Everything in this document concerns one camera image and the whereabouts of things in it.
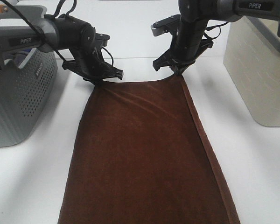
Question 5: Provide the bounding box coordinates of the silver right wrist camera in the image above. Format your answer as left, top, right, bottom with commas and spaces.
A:
151, 14, 181, 36

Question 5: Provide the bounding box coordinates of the beige plastic storage bin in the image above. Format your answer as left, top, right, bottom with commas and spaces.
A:
224, 17, 280, 127

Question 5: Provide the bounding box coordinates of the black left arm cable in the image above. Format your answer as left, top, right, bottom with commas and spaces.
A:
0, 0, 115, 67

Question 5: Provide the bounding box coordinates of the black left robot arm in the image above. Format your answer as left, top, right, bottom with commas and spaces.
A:
0, 14, 123, 84

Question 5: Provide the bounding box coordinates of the brown towel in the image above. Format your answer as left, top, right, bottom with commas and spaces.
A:
58, 75, 239, 224

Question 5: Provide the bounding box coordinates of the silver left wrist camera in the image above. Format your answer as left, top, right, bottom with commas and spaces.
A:
95, 33, 110, 47

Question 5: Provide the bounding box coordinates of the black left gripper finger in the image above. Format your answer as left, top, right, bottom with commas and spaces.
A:
91, 81, 100, 86

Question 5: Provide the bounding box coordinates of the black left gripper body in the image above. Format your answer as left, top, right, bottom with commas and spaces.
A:
62, 48, 123, 82

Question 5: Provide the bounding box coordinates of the grey perforated laundry basket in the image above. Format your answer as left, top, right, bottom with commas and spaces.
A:
0, 5, 59, 149

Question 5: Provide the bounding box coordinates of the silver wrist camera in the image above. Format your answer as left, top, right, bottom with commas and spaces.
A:
151, 14, 181, 36
95, 33, 110, 47

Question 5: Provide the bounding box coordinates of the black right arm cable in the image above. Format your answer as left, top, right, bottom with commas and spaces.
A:
202, 20, 229, 42

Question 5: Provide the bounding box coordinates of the dark navy towel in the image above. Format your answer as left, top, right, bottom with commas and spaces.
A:
4, 52, 27, 67

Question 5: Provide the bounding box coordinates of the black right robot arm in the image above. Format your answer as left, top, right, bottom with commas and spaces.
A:
151, 0, 280, 75

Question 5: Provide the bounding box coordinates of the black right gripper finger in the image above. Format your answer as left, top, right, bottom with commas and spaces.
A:
172, 65, 189, 76

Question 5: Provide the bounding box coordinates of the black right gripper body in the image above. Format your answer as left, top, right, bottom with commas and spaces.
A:
153, 20, 213, 71

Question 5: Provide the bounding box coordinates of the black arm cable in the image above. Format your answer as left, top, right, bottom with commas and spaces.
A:
0, 0, 115, 67
202, 20, 229, 42

